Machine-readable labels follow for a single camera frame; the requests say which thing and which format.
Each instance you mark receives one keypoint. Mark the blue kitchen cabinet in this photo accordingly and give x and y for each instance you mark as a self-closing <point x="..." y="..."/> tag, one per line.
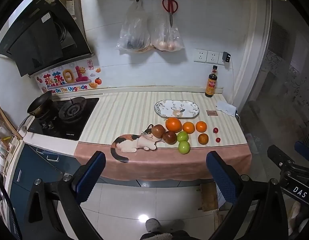
<point x="37" y="165"/>

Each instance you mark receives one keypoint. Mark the small brown square coaster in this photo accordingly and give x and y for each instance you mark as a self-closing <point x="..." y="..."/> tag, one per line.
<point x="211" y="112"/>

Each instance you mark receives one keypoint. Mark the oval patterned ceramic plate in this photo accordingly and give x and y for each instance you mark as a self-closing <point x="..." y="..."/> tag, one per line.
<point x="177" y="108"/>

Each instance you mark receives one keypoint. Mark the large orange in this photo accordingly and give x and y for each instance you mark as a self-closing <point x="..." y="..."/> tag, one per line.
<point x="173" y="125"/>

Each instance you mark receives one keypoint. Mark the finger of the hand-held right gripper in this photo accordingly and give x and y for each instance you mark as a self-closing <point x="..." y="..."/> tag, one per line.
<point x="304" y="147"/>
<point x="279" y="155"/>

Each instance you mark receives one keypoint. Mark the frosted glass sliding door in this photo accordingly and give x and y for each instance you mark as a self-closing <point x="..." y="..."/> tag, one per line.
<point x="282" y="80"/>

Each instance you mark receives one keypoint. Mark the striped cat print tablecloth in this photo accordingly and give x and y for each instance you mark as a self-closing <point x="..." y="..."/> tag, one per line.
<point x="124" y="115"/>

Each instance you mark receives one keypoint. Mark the colourful wall sticker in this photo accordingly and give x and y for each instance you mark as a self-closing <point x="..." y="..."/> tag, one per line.
<point x="67" y="78"/>

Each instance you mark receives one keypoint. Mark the black gas stove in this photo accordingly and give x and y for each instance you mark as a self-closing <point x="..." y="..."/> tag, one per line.
<point x="69" y="120"/>

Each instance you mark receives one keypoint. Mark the wooden stool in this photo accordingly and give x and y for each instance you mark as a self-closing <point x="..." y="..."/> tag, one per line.
<point x="208" y="196"/>

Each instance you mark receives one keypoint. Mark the grey fuzzy slipper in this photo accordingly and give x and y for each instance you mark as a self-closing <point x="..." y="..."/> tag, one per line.
<point x="153" y="225"/>

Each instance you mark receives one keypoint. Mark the dark sauce bottle yellow label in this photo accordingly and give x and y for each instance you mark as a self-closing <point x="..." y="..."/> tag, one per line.
<point x="211" y="85"/>

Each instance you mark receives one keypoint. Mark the plastic bag with eggs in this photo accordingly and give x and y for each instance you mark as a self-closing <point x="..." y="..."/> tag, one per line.
<point x="167" y="38"/>

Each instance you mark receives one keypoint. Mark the white crumpled cloth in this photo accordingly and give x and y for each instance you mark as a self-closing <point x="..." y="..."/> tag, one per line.
<point x="227" y="108"/>

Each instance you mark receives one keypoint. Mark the stainless steel duct cover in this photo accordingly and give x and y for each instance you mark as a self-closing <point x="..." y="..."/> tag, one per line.
<point x="74" y="7"/>

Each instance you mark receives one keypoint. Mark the white wall outlet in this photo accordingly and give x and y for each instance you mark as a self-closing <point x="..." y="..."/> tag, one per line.
<point x="200" y="55"/>
<point x="212" y="57"/>

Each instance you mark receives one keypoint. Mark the black frying pan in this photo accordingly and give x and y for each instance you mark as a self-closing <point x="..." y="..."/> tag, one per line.
<point x="39" y="103"/>

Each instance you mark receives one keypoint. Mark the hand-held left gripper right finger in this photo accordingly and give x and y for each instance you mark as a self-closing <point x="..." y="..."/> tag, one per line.
<point x="220" y="177"/>

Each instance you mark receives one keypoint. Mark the green apple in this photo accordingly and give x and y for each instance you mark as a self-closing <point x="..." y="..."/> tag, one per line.
<point x="184" y="147"/>
<point x="182" y="136"/>

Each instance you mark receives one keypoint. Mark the plastic bag with dark contents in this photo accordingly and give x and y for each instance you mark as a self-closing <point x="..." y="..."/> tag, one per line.
<point x="134" y="30"/>

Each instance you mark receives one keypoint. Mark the dark brownish orange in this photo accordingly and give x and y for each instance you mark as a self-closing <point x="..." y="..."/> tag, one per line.
<point x="203" y="138"/>

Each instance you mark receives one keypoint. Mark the small orange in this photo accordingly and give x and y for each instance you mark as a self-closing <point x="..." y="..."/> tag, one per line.
<point x="201" y="126"/>
<point x="188" y="127"/>

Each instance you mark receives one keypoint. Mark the black charger plug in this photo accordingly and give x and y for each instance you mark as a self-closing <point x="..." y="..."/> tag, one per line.
<point x="227" y="56"/>

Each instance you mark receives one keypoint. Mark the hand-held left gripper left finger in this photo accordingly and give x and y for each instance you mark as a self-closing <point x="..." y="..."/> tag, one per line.
<point x="90" y="177"/>

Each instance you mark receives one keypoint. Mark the red apple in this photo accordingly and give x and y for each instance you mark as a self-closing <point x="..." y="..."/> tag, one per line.
<point x="158" y="130"/>
<point x="170" y="137"/>

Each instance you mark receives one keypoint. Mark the wooden storage rack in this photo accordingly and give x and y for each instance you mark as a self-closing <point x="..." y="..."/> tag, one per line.
<point x="7" y="140"/>

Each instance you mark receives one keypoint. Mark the black range hood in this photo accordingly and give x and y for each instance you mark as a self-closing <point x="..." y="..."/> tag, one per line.
<point x="37" y="40"/>

